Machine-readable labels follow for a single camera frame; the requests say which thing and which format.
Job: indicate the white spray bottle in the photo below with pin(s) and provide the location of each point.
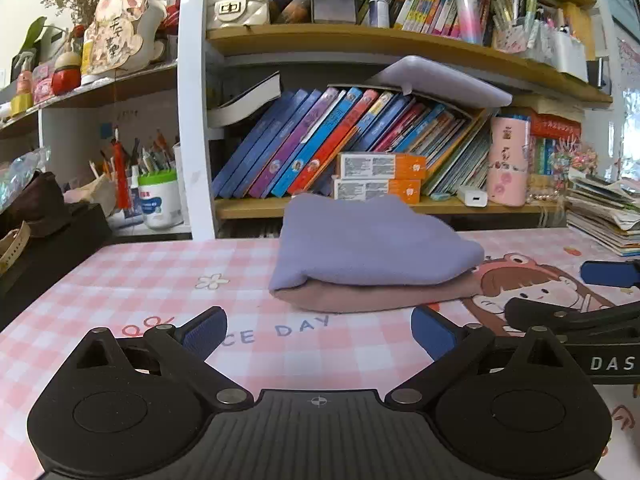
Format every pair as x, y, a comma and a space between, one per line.
379, 14

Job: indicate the orange white box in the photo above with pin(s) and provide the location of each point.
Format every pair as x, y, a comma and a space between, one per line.
408, 191
389, 166

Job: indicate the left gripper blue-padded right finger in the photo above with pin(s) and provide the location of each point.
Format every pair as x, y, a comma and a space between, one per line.
454, 350

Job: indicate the iridescent plastic wrap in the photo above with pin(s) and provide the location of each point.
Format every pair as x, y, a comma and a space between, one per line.
16, 176

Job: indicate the purple and pink knit sweater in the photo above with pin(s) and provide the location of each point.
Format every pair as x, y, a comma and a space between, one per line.
352, 257

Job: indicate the upper orange white box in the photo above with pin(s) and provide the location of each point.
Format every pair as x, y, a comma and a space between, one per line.
389, 166

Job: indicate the lower orange white box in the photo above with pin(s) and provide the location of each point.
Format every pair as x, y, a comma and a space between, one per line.
408, 191

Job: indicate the pink cartoon cylinder holder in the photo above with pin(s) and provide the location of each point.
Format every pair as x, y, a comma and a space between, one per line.
508, 160

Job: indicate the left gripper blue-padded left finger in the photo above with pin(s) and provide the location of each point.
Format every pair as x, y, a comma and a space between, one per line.
182, 353

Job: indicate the white and wood bookshelf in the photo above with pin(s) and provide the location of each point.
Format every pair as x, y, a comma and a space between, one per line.
305, 55

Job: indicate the pink checkered cartoon table mat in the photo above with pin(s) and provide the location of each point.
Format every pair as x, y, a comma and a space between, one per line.
269, 345

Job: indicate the white jar green lid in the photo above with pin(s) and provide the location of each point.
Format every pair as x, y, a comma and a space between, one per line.
160, 199

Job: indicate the cartoon plaque ornament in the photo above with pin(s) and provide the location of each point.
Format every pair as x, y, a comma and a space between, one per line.
121, 38

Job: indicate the stack of magazines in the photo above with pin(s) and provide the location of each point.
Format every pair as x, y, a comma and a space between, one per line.
606, 211

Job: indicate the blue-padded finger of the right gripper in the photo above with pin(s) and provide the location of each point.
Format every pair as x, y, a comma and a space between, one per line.
621, 274
616, 326

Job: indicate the white charger block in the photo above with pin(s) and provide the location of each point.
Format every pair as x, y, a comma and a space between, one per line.
472, 197

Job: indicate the black bag with strap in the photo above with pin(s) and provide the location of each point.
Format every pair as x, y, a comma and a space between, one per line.
42, 239

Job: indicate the row of leaning books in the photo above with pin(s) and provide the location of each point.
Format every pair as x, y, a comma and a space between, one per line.
294, 143

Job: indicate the white tablet on books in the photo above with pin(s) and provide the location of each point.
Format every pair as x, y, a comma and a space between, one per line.
415, 74

